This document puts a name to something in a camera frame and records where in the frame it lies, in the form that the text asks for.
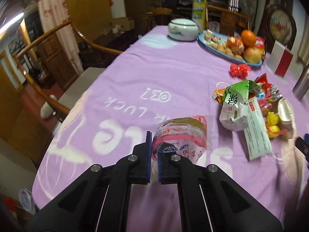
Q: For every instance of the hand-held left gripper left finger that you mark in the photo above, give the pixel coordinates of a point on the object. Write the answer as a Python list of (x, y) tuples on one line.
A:
[(148, 154)]

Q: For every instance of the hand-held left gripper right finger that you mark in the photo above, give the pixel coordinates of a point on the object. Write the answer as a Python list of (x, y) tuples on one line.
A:
[(159, 166)]

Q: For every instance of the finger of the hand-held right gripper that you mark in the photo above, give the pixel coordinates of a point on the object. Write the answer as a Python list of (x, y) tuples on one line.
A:
[(303, 147)]

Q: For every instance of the clear printed plastic wrapper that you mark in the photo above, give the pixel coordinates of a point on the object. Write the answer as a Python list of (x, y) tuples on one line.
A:
[(181, 133)]

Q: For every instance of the yellow candy wrapper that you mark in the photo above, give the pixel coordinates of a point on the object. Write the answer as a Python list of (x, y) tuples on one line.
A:
[(274, 131), (272, 118)]

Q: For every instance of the white green flat packet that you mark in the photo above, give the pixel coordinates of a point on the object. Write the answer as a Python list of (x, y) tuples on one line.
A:
[(256, 130)]

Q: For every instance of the silver metal flask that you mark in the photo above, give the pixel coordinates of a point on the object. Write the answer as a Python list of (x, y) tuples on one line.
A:
[(301, 84)]

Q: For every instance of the red candy wrapper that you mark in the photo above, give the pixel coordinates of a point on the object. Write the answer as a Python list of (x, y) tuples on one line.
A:
[(268, 87)]

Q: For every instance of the purple printed tablecloth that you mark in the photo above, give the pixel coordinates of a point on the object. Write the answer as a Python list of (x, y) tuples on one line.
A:
[(169, 77)]

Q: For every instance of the red and white box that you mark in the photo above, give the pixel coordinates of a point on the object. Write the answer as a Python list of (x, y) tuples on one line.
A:
[(280, 58)]

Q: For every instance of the small orange packet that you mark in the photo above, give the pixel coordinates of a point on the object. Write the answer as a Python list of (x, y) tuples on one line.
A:
[(218, 94)]

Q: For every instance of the beige seat cushion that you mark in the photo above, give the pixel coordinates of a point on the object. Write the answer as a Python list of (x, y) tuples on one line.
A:
[(82, 84)]

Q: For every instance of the apple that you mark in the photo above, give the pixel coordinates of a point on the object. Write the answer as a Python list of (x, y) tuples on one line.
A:
[(252, 55)]

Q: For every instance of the white fluffy dog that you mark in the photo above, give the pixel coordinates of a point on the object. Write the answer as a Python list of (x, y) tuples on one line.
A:
[(47, 108)]

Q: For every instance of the red snack packet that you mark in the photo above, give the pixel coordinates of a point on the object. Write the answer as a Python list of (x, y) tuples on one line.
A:
[(260, 43)]

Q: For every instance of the orange in red net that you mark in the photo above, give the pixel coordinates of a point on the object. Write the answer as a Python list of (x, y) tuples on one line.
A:
[(234, 44)]

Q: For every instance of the round framed picture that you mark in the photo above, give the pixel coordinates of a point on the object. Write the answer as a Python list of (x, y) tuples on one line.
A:
[(281, 24)]

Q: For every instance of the blue oval plate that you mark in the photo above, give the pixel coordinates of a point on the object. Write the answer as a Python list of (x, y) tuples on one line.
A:
[(201, 40)]

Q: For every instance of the pile of walnuts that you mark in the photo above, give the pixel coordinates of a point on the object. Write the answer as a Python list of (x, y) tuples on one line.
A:
[(222, 48)]

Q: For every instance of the white ceramic lidded jar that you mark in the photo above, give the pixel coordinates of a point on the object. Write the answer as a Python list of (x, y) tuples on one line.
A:
[(182, 29)]

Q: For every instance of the small cardboard box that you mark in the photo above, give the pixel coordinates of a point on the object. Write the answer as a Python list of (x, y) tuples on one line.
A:
[(122, 25)]

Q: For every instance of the wooden chair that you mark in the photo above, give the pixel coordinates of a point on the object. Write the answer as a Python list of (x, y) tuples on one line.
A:
[(229, 17), (161, 11)]

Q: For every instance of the wooden armchair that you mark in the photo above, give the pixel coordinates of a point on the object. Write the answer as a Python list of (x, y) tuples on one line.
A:
[(60, 26)]

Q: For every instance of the tall yellow green canister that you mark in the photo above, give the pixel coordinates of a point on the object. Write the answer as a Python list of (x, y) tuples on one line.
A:
[(200, 4)]

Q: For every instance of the white red patterned curtain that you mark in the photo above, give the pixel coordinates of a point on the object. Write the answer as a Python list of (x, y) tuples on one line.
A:
[(55, 17)]

